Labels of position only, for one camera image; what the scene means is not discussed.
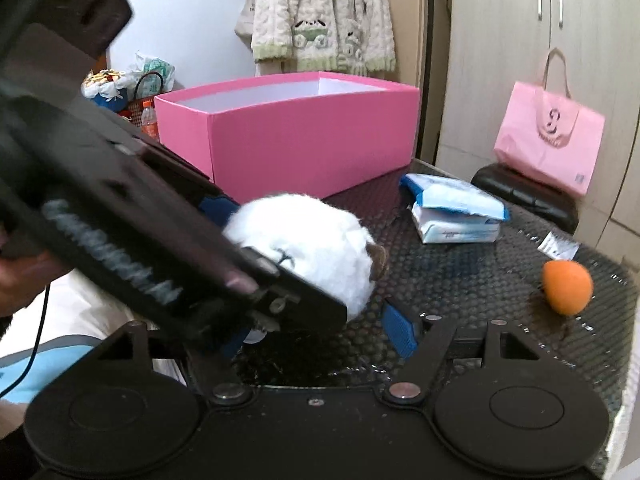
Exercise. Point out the red mesh basket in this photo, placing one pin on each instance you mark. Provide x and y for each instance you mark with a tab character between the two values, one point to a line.
136	107

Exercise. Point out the pink tote bag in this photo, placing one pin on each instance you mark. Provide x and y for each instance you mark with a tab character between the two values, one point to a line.
545	145

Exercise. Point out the white and blue cloth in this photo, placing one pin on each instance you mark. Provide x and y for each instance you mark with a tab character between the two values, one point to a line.
75	305

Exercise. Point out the blue white tissue packet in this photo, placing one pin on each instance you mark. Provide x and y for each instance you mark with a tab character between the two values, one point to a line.
450	215

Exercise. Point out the orange egg-shaped sponge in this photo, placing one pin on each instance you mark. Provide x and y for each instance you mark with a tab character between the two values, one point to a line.
567	285

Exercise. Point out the person's left hand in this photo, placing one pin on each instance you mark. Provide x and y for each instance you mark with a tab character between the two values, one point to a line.
20	280

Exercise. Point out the orange drink bottle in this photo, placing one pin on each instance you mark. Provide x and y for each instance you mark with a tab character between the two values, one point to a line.
150	120

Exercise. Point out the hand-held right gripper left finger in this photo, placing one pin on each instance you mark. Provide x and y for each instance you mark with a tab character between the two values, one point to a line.
235	345

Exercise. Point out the beige wooden wardrobe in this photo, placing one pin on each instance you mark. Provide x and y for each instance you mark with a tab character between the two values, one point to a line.
500	60

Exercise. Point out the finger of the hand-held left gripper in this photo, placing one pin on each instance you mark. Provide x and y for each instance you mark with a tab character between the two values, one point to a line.
217	212
310	305

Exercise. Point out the cream knitted cardigan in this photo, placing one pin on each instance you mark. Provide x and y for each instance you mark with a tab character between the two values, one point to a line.
320	5

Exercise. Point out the black suitcase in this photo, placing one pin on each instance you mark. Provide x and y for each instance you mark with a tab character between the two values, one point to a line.
525	195

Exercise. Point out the white plush toy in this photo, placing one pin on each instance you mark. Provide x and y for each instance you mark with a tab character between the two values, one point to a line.
310	235

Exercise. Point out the colourful bouquet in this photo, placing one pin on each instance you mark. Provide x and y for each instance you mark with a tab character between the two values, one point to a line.
102	87

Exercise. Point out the beige canvas tote bag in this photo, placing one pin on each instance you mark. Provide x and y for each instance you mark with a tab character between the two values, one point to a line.
247	15

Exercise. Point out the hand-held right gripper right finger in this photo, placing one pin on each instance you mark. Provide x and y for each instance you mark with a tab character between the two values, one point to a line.
400	330

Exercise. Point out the small printed packet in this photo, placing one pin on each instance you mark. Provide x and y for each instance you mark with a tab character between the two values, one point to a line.
560	246

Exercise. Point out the pink cardboard box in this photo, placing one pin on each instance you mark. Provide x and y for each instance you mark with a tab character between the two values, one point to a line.
300	145

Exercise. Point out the white green plastic package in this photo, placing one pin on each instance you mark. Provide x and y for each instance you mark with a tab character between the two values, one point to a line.
155	67

